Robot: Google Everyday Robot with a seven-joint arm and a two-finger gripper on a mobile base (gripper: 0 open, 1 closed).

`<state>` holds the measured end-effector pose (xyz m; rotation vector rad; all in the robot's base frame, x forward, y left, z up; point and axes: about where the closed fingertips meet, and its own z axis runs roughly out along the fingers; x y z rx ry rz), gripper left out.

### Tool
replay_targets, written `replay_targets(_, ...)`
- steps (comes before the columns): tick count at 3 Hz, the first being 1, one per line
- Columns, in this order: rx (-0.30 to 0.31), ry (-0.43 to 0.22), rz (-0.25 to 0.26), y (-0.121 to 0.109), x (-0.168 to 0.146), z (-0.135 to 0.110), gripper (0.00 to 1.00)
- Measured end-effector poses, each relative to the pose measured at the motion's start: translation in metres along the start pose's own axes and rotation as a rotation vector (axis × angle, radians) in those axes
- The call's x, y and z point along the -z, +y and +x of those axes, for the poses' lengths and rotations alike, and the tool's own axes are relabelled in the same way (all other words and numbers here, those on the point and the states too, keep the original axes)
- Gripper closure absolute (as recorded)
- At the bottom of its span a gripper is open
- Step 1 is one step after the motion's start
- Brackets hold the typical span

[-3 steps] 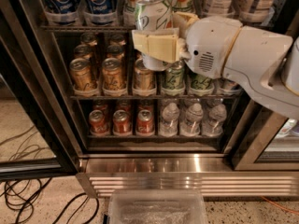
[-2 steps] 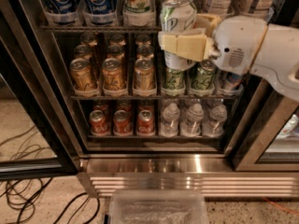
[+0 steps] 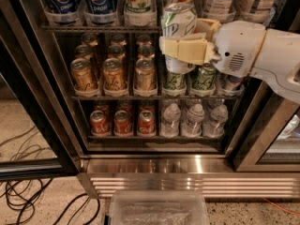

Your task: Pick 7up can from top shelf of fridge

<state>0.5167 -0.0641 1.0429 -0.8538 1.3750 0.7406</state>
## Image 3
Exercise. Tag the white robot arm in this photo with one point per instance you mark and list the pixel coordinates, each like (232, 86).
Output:
(277, 63)

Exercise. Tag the open fridge glass door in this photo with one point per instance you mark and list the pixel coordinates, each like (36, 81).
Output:
(33, 67)

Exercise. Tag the gold can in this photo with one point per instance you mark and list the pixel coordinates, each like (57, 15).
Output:
(113, 74)
(83, 75)
(145, 74)

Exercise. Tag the orange can front left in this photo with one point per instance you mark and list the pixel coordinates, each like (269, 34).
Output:
(99, 122)

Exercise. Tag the orange can front middle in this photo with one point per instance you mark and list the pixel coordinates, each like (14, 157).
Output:
(122, 123)

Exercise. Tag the green can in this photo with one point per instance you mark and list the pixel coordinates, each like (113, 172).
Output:
(203, 76)
(174, 81)

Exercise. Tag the green can front left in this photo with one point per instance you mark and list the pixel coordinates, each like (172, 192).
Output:
(174, 81)

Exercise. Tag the gold can front right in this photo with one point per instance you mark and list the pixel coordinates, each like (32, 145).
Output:
(145, 74)

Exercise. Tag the blue silver can front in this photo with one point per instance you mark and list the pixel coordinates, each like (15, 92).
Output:
(232, 83)

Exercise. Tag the wire shelf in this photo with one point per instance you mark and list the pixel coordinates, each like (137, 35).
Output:
(151, 98)
(155, 138)
(100, 29)

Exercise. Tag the gold can front middle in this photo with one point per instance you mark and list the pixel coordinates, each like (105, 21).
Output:
(113, 74)

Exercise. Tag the orange can front right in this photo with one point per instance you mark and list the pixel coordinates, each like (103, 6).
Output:
(146, 123)

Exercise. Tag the bottom wire shelf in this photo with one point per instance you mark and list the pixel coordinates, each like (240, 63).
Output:
(155, 138)

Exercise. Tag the middle wire shelf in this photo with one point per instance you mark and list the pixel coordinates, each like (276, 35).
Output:
(151, 98)

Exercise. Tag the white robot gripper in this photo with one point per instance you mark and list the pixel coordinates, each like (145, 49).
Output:
(240, 47)

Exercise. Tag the gold can front left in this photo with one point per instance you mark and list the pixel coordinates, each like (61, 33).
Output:
(83, 75)

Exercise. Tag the green can front right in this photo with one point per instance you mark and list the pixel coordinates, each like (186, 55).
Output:
(203, 76)

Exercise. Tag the clear plastic bin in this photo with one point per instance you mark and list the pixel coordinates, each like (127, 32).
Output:
(158, 207)

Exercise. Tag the top wire shelf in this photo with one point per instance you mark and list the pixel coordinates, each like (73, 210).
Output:
(100, 29)

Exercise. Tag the orange can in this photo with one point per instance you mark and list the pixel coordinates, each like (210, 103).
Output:
(99, 122)
(122, 123)
(146, 123)

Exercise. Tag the steel fridge base grille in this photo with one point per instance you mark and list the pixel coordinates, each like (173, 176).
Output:
(212, 177)

